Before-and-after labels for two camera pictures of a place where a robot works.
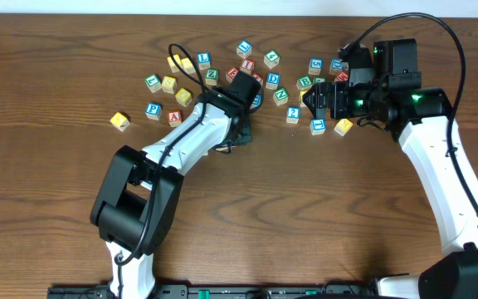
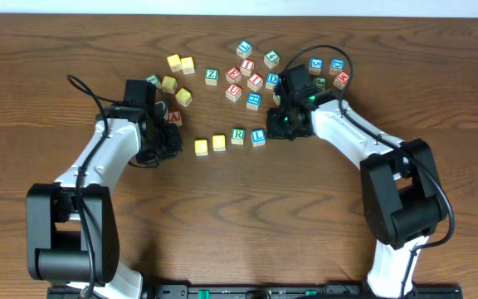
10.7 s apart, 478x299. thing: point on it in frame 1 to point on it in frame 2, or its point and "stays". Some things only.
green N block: (280, 96) stays
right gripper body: (326, 100) to (280, 125)
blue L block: (204, 61) to (258, 137)
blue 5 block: (315, 66) stays
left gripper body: (244, 135) to (169, 141)
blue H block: (256, 100) stays
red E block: (231, 75) stays
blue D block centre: (273, 80) stays
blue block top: (244, 49) stays
